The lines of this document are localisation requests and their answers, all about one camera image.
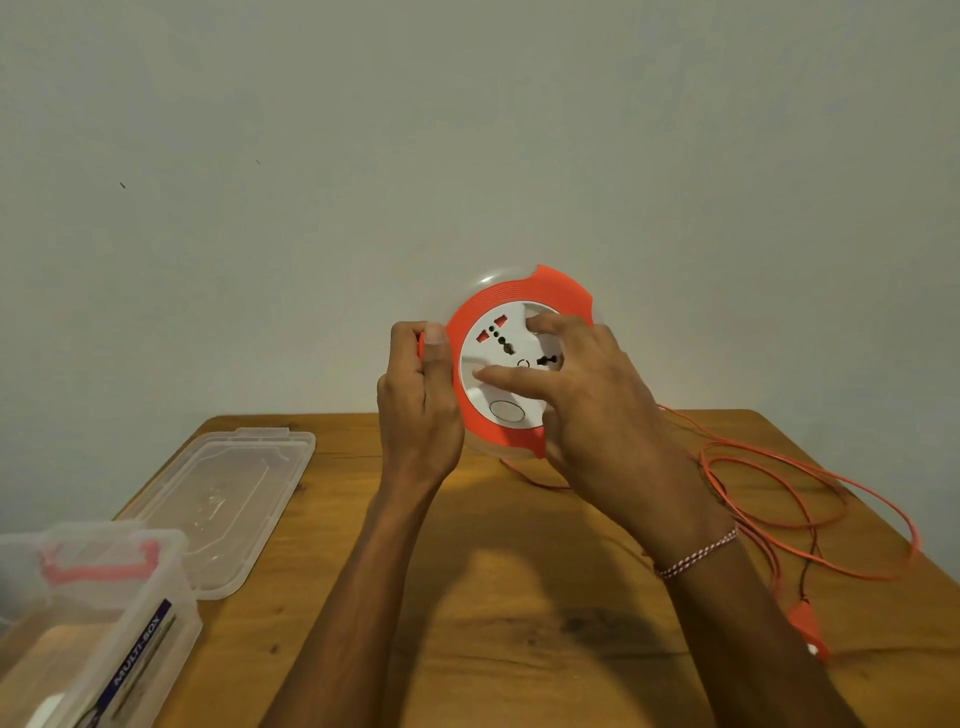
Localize person's right hand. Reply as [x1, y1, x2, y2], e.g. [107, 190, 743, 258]
[472, 313, 740, 565]

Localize person's left hand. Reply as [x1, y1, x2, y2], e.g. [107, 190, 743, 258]
[377, 321, 466, 493]

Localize orange and white extension reel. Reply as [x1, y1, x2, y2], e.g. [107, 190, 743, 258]
[417, 264, 597, 460]

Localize person's right forearm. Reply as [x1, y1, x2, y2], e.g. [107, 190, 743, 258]
[646, 528, 865, 728]

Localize person's left forearm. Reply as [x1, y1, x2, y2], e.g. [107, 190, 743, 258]
[258, 472, 445, 728]

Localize clear plastic box lid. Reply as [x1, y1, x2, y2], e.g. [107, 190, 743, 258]
[114, 426, 317, 602]

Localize orange plug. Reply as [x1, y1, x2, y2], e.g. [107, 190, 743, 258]
[784, 598, 834, 664]

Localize clear plastic storage box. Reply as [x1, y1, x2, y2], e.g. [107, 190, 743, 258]
[0, 520, 204, 728]

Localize red and white thread bracelet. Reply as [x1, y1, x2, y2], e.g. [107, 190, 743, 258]
[653, 526, 741, 581]

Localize orange power cable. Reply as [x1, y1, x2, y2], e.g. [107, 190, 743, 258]
[499, 405, 922, 601]

